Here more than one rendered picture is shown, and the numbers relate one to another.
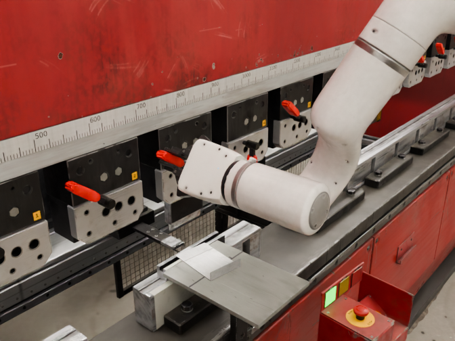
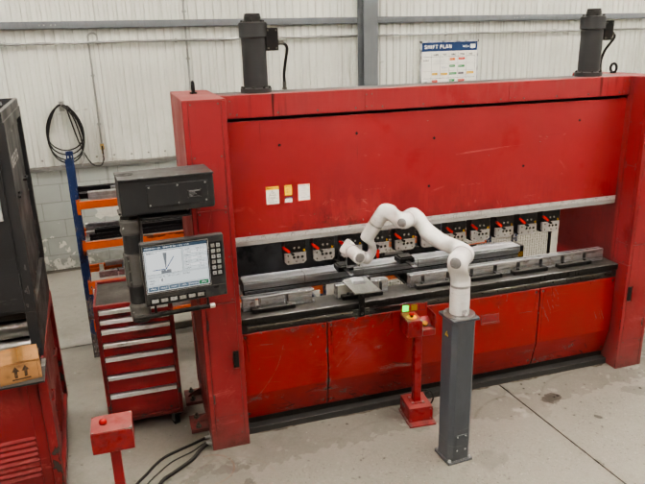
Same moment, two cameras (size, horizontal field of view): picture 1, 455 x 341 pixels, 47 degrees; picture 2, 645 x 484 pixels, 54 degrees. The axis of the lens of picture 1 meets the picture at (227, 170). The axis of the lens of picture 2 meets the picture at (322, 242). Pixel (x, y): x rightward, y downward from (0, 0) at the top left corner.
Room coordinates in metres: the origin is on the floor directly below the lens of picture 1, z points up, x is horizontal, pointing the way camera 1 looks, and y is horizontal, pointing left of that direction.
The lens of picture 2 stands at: (-2.60, -1.98, 2.59)
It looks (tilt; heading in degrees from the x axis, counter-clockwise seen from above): 18 degrees down; 33
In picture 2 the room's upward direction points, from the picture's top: 2 degrees counter-clockwise
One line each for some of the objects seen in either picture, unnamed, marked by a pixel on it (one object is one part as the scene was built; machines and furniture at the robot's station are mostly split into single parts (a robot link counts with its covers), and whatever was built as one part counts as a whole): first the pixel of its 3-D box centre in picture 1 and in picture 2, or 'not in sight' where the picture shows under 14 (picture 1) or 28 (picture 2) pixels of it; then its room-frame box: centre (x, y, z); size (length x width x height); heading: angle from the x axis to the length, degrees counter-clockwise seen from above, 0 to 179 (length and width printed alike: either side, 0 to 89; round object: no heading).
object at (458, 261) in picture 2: not in sight; (459, 268); (0.76, -0.77, 1.30); 0.19 x 0.12 x 0.24; 4
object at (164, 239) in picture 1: (142, 225); (346, 269); (1.14, 0.22, 1.01); 0.26 x 0.12 x 0.05; 49
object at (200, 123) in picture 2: not in sight; (209, 267); (0.40, 0.86, 1.15); 0.85 x 0.25 x 2.30; 49
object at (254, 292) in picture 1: (235, 279); (361, 285); (0.93, -0.02, 1.00); 0.26 x 0.18 x 0.01; 49
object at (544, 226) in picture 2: (445, 45); (547, 219); (2.22, -0.93, 1.26); 0.15 x 0.09 x 0.17; 139
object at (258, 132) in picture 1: (235, 129); (376, 240); (1.16, -0.02, 1.26); 0.15 x 0.09 x 0.17; 139
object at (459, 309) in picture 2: not in sight; (459, 300); (0.79, -0.77, 1.09); 0.19 x 0.19 x 0.18
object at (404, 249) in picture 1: (407, 247); (490, 319); (1.70, -0.69, 0.58); 0.15 x 0.02 x 0.07; 139
